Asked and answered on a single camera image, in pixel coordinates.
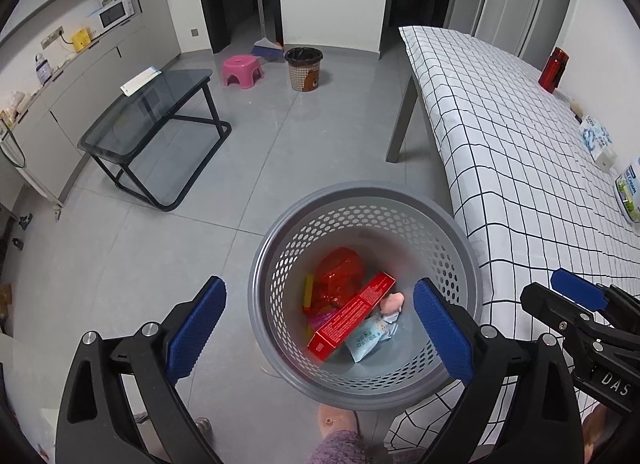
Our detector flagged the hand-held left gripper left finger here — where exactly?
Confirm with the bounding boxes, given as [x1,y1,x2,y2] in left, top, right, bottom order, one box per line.
[55,275,227,464]

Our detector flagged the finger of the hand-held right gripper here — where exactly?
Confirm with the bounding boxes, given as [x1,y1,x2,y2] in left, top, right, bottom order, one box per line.
[550,268,640,329]
[520,283,626,345]

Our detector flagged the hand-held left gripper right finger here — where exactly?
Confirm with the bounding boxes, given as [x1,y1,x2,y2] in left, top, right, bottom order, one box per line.
[413,278,586,464]

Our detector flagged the small pale pink object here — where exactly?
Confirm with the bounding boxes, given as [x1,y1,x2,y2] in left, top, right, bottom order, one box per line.
[381,292,406,322]

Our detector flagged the light blue wet wipes packet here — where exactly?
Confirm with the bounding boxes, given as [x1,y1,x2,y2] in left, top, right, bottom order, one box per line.
[345,316,401,362]

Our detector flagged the red toothpaste box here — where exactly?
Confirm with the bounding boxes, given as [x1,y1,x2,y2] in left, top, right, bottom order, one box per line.
[306,271,397,364]

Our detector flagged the red plastic bag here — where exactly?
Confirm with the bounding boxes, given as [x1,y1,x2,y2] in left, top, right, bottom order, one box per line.
[314,247,366,312]

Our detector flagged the grey perforated plastic basket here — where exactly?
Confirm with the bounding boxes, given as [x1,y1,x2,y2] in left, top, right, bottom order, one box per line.
[247,181,485,411]

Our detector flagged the person's left foot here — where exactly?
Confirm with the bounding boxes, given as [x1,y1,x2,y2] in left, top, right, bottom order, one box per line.
[192,416,213,450]

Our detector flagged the person's foot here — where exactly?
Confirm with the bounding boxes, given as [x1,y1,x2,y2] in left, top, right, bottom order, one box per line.
[192,416,213,450]
[318,404,358,440]

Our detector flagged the white cream powder jar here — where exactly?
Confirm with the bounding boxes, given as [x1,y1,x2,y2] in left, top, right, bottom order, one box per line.
[615,156,640,222]

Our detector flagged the small white box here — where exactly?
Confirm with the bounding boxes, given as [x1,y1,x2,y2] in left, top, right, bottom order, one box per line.
[595,146,618,173]

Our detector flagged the person's right foot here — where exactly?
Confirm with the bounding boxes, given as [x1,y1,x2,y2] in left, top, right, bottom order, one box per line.
[318,404,358,440]

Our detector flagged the blue white tissue pack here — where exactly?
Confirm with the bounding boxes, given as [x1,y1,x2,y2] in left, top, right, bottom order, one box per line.
[579,114,615,155]

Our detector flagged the black white checkered tablecloth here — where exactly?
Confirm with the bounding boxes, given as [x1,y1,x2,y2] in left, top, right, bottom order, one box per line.
[385,25,640,450]

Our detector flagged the red water bottle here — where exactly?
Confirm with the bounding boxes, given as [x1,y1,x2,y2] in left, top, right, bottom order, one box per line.
[538,47,569,93]

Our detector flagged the dark glass coffee table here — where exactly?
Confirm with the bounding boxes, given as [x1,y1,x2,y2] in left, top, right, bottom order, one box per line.
[80,68,232,212]

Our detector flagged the pink plastic stool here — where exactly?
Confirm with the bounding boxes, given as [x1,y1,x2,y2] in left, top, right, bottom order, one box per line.
[222,55,266,88]

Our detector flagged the grey built-in cabinet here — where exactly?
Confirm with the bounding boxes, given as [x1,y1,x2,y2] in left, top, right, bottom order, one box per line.
[0,0,182,205]

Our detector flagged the brown waste bin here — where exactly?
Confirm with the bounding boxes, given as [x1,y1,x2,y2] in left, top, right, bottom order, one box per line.
[284,46,324,92]

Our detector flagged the white microwave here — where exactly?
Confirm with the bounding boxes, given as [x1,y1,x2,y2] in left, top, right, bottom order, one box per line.
[96,0,135,29]

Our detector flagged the broom with grey handle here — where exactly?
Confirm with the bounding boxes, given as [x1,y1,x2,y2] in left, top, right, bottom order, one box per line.
[250,0,283,63]

